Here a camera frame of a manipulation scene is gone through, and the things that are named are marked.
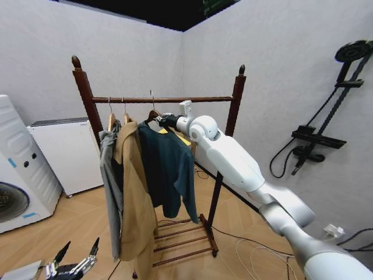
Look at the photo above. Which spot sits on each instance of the dark wooden clothes rack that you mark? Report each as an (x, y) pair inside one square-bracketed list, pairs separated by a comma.
[(87, 96)]

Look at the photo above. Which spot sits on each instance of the grey garment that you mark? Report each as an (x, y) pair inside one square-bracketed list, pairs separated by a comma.
[(109, 181)]

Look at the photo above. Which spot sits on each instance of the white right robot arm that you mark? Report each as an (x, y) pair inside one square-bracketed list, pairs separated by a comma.
[(233, 157)]

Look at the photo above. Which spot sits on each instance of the wooden hanger with tall hook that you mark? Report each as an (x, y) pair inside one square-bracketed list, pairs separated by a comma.
[(152, 113)]

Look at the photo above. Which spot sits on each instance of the wooden hanger with short hook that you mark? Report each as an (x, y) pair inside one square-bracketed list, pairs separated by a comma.
[(111, 120), (126, 116)]

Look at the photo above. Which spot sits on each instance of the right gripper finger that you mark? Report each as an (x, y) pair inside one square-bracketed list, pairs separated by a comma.
[(163, 115), (161, 122)]

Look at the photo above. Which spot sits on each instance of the tan coat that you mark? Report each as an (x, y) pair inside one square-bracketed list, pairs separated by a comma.
[(135, 186)]

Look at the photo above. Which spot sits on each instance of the white box appliance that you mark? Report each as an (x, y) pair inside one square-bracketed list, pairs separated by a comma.
[(67, 154)]

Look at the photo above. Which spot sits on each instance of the white washing machine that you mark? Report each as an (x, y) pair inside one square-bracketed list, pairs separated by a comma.
[(20, 163)]

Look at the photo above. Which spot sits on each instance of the dark teal sweater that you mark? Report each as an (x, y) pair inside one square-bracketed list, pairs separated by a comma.
[(166, 169)]

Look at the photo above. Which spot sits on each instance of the white power strip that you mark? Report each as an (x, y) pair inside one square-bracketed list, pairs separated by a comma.
[(334, 230)]

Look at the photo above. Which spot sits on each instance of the black shower set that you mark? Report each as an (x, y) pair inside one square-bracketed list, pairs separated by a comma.
[(317, 137)]

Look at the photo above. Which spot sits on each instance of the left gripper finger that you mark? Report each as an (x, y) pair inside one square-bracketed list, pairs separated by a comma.
[(91, 253), (59, 256)]

